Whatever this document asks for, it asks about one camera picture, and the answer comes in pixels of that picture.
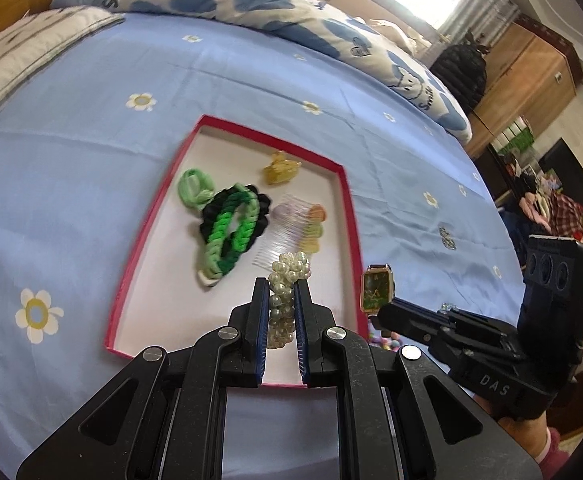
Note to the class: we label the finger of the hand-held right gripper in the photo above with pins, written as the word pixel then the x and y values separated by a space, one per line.
pixel 476 329
pixel 411 327

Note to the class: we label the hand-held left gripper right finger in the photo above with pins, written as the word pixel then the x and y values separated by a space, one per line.
pixel 301 330

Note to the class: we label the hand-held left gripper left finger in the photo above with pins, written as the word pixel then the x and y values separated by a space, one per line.
pixel 260 330

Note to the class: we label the green face wrist watch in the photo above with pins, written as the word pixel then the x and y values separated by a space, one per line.
pixel 376 290

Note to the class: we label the clear hair comb with fruits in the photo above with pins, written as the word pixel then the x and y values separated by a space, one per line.
pixel 284 237

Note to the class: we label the red shallow cardboard box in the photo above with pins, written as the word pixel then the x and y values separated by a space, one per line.
pixel 171 280

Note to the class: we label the green braided hair clip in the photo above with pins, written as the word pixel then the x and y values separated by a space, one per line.
pixel 221 225

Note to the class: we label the black scrunchie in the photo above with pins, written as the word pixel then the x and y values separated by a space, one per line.
pixel 262 205

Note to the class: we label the yellow hair claw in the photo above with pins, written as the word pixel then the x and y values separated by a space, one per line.
pixel 281 170

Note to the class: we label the person's right forearm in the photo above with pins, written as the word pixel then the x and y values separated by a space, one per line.
pixel 516 445

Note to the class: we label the silver crown hair comb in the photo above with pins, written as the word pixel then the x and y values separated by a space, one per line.
pixel 446 238

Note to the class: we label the pile of clothes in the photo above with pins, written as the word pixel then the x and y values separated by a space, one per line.
pixel 564 212

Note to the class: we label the black television screen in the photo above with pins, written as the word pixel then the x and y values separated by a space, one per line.
pixel 569 175

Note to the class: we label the stack of green white boxes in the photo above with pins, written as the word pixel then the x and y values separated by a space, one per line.
pixel 514 135

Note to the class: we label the wooden wardrobe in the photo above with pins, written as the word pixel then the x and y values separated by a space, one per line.
pixel 521 85

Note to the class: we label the black puffer jacket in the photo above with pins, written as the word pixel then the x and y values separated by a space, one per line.
pixel 459 70

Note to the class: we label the blue heart print duvet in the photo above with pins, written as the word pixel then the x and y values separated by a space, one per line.
pixel 251 0

